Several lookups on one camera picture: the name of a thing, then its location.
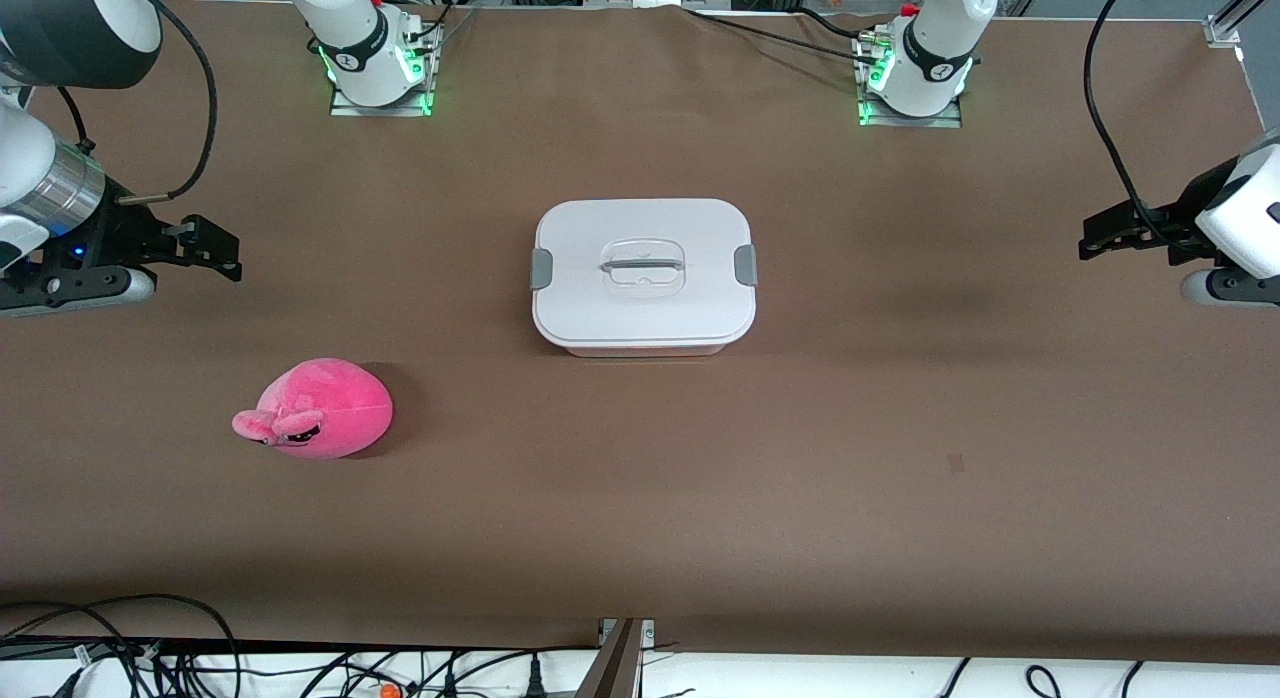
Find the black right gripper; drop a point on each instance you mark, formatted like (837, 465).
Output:
(122, 234)

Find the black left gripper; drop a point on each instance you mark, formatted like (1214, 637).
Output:
(1183, 218)

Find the pink plush toy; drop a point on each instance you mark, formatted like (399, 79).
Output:
(330, 398)

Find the white container lid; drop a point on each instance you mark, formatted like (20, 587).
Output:
(600, 308)

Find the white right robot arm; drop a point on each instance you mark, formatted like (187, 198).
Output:
(25, 168)

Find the pink plastic box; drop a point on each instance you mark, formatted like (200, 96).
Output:
(640, 351)

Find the aluminium corner extrusion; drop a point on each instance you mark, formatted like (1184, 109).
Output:
(1225, 26)

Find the table cover sheet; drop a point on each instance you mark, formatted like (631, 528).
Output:
(900, 378)

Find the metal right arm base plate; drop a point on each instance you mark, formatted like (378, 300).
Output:
(380, 110)

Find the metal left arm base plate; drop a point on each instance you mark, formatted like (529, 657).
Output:
(920, 122)

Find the aluminium profile post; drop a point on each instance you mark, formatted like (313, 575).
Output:
(615, 668)

